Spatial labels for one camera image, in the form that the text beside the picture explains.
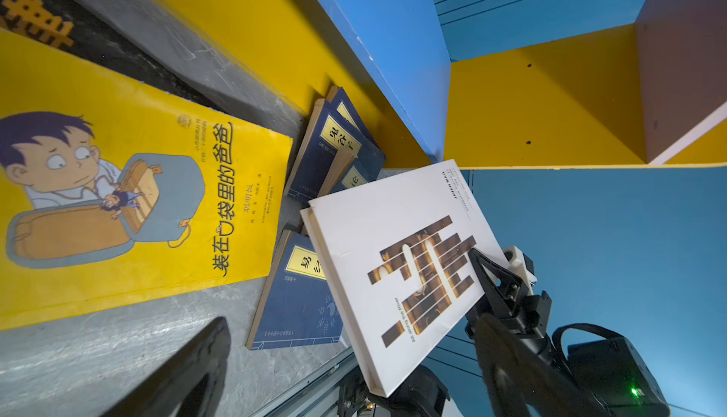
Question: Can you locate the yellow cartoon cover book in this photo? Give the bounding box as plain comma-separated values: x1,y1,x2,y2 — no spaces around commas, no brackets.
1,32,293,330

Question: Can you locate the black book yellow title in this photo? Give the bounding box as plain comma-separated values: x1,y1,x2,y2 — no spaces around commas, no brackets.
1,0,217,109

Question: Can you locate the navy book middle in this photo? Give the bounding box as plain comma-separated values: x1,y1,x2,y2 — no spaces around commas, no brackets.
318,149,375,197

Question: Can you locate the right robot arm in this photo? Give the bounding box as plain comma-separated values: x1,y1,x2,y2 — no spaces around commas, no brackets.
369,242,670,416

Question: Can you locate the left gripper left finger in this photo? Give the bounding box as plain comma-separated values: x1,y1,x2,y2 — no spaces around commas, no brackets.
104,317,231,416

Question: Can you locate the white book brown pattern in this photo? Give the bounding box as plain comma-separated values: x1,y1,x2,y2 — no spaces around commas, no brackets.
301,161,507,397

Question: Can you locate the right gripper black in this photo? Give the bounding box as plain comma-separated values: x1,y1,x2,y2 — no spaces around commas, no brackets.
367,248,558,417

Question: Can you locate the navy book near shelf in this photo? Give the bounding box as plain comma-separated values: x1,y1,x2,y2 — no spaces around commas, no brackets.
284,98,385,202

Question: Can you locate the navy book rearmost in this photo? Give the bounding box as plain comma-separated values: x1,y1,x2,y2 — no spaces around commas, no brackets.
327,86,377,145

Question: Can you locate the navy book lowest front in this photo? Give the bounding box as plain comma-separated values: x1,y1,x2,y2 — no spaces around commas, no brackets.
246,230,343,351

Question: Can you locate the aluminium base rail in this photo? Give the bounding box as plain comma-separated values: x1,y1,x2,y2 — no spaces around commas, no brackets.
252,348,365,417

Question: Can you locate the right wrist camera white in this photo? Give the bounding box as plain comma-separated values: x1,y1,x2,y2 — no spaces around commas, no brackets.
503,246,537,295

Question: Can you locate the yellow pink blue bookshelf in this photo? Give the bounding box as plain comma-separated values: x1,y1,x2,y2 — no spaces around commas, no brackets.
152,0,726,170

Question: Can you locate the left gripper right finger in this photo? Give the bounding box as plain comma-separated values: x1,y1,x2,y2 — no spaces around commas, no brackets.
474,314,608,416

